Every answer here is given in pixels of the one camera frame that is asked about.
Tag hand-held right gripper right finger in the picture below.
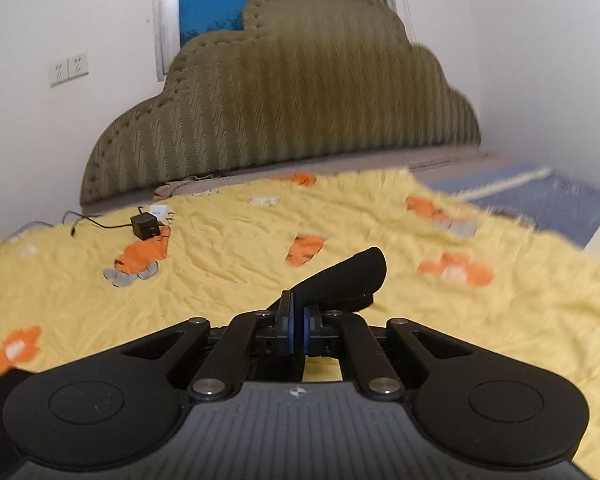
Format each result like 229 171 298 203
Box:
302 305 462 402

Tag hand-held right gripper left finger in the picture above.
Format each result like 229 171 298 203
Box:
121 290 297 402

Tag black pants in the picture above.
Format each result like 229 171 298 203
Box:
267 246 387 319

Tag yellow printed blanket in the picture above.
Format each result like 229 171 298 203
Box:
0 167 600 480

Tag black power adapter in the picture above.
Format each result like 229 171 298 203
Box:
130 213 161 240

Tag olive green padded headboard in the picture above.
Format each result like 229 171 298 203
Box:
80 0 482 206

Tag blue striped rug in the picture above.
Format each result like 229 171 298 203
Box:
432 161 600 249

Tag black cable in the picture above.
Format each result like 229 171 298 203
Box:
61 209 137 237

